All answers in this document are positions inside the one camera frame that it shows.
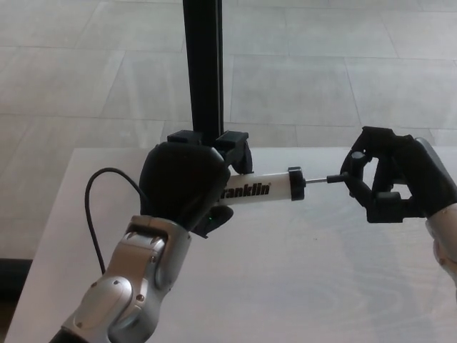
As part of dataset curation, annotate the white Franklin air pump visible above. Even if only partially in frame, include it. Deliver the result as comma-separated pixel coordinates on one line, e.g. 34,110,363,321
216,151,366,208

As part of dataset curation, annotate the black vertical metal post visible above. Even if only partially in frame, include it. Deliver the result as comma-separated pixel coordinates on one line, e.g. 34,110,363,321
181,0,226,136

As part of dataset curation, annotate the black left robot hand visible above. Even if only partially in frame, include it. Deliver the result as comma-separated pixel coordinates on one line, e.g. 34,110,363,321
138,130,255,239

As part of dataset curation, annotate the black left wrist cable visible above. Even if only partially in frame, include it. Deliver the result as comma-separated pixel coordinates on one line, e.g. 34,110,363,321
84,167,146,276

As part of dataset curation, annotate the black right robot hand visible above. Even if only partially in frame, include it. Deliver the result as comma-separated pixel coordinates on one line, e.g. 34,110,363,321
340,126,457,225

